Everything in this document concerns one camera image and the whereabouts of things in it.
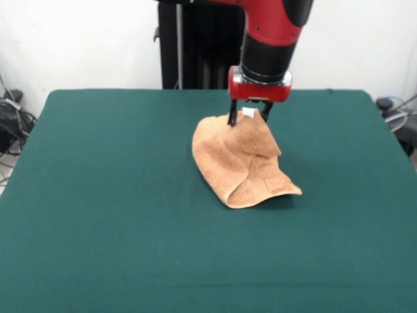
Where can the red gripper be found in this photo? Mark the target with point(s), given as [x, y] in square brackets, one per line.
[260, 93]

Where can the orange terry towel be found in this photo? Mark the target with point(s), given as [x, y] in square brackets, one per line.
[228, 156]

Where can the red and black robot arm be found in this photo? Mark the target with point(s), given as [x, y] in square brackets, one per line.
[270, 49]

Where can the dark green table cloth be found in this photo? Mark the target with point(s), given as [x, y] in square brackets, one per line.
[97, 228]

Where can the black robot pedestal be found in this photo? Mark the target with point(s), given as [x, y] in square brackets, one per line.
[202, 49]

